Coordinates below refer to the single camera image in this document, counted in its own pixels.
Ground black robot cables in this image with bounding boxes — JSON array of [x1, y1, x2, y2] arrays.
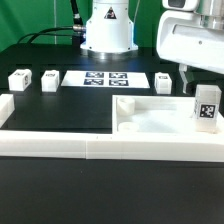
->
[[17, 0, 88, 45]]

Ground white square table top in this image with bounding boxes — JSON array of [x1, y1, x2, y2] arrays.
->
[[111, 94, 224, 136]]

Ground white sheet with AprilTags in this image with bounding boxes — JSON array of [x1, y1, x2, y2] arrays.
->
[[61, 70, 150, 88]]

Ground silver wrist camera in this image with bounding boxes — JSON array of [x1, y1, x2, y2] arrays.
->
[[162, 0, 199, 11]]

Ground white U-shaped fence wall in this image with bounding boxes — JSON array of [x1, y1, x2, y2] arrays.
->
[[0, 93, 224, 163]]

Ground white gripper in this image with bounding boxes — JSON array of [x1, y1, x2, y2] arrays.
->
[[156, 10, 224, 95]]

